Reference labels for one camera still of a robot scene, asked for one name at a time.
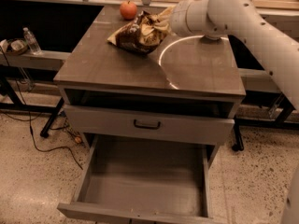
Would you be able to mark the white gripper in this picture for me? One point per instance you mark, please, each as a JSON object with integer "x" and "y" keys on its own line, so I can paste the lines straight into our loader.
{"x": 175, "y": 19}

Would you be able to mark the brown chip bag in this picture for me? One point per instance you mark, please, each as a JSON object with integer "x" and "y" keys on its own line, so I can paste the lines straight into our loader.
{"x": 145, "y": 33}

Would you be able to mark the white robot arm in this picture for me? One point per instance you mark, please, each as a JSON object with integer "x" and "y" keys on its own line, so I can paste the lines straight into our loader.
{"x": 277, "y": 53}

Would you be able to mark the grey drawer cabinet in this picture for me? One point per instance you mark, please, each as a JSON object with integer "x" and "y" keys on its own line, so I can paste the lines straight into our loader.
{"x": 191, "y": 76}

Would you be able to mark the closed top drawer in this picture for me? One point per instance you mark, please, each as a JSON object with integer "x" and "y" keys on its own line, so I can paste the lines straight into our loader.
{"x": 196, "y": 130}

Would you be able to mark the open middle drawer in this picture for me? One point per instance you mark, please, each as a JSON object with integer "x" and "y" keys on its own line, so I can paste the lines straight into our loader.
{"x": 139, "y": 181}

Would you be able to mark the white bowl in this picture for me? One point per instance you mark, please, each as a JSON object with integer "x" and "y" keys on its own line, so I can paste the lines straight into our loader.
{"x": 215, "y": 38}

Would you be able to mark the red apple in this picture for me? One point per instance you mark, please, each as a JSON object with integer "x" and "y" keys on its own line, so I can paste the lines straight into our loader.
{"x": 128, "y": 10}

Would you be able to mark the grey side shelf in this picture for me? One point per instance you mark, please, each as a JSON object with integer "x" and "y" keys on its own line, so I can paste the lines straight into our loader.
{"x": 46, "y": 60}

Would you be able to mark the clear water bottle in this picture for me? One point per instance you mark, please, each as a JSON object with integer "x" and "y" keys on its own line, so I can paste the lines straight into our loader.
{"x": 31, "y": 41}

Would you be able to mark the small bowl with items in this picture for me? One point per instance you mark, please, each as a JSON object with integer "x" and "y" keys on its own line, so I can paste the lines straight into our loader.
{"x": 16, "y": 47}

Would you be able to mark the black drawer handle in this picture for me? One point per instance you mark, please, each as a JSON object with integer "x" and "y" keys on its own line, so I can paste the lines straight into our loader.
{"x": 139, "y": 125}

